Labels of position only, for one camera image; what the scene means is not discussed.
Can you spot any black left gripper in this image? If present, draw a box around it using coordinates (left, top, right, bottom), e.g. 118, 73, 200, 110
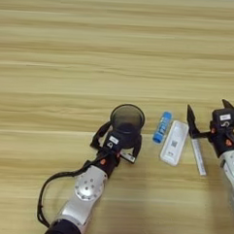
87, 119, 144, 181

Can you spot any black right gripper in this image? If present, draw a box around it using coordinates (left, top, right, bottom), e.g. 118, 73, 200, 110
184, 96, 234, 159

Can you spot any black mesh pen cup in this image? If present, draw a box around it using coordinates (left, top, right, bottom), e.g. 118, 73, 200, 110
108, 102, 147, 151

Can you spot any white marker with black cap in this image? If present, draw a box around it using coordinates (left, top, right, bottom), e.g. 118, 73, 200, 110
188, 138, 209, 177

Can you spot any white rectangular plastic case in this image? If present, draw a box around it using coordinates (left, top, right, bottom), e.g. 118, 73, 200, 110
158, 118, 190, 168

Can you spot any blue glue stick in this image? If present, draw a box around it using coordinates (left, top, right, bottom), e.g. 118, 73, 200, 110
151, 110, 174, 145

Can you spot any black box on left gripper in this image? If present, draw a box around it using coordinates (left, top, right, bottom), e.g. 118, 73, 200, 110
104, 132, 125, 151

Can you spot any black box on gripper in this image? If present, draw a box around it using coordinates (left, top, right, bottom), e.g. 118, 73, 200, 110
211, 107, 234, 130
104, 132, 125, 151

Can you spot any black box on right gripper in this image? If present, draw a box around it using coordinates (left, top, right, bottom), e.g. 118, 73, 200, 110
211, 107, 234, 130

